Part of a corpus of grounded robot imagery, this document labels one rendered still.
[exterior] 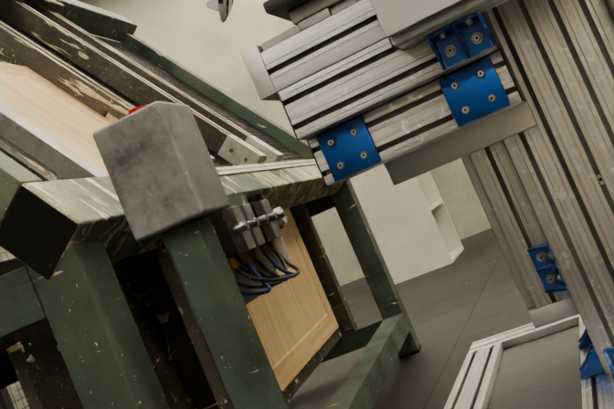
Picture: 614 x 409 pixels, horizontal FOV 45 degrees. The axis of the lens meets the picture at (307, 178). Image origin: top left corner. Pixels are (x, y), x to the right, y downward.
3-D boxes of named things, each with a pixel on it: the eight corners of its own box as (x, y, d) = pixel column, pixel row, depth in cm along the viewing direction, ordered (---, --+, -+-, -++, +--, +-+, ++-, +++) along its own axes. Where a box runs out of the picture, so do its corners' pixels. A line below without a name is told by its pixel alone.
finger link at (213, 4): (208, 21, 217) (209, -11, 216) (227, 22, 215) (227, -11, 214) (203, 20, 214) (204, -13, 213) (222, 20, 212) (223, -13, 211)
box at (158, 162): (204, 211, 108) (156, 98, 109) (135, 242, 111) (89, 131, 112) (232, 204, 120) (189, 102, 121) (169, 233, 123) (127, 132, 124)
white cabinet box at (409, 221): (452, 263, 548) (343, 9, 560) (382, 289, 568) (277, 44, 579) (463, 248, 605) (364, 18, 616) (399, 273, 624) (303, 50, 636)
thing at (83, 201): (48, 284, 115) (80, 224, 113) (-11, 241, 117) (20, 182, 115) (341, 192, 328) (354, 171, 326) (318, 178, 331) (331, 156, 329)
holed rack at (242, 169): (187, 180, 168) (189, 177, 168) (177, 173, 168) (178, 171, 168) (339, 162, 328) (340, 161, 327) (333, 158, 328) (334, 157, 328)
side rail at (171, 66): (313, 179, 322) (326, 157, 321) (114, 53, 343) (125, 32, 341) (318, 178, 330) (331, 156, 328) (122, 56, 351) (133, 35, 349)
